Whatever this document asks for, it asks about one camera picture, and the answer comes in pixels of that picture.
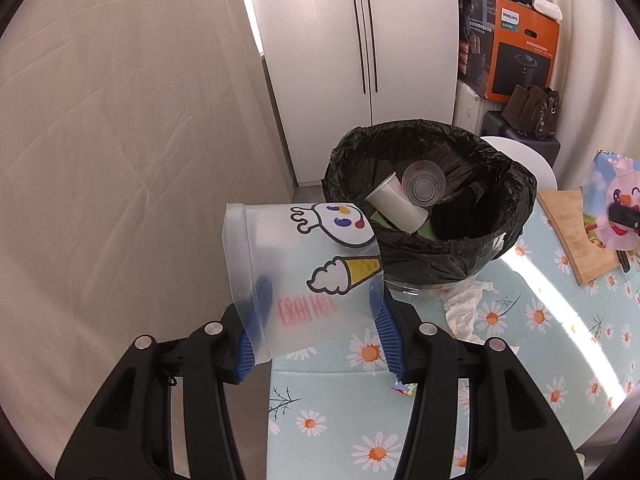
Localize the steel cleaver black handle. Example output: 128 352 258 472
616 250 631 273

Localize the black suitcase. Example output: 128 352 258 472
480 110 561 166

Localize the white paper cup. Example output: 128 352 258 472
366 174 428 233

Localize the white radiator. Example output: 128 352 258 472
452 80 491 134

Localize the white pouch on box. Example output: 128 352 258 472
533 0 563 22

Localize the brown leather bag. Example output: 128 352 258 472
501 84 561 140

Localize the pink cartoon snack wrapper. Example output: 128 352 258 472
582 151 640 252

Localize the beige curtain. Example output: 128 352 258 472
1 0 291 469

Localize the orange Philips cardboard box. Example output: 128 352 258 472
458 0 560 103

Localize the white round chair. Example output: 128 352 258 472
483 136 558 191

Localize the cartoon ice cream plastic cup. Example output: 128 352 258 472
222 203 384 363

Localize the wooden cutting board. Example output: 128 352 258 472
538 190 620 285

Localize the long white tissue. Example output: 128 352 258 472
440 278 496 344

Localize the blue colourful snack wrapper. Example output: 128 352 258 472
393 382 418 396

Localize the white double door cabinet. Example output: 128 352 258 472
253 0 458 186

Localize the black lined trash bin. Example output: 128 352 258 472
322 119 537 287

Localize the black cloth with plastic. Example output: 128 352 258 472
431 174 511 240

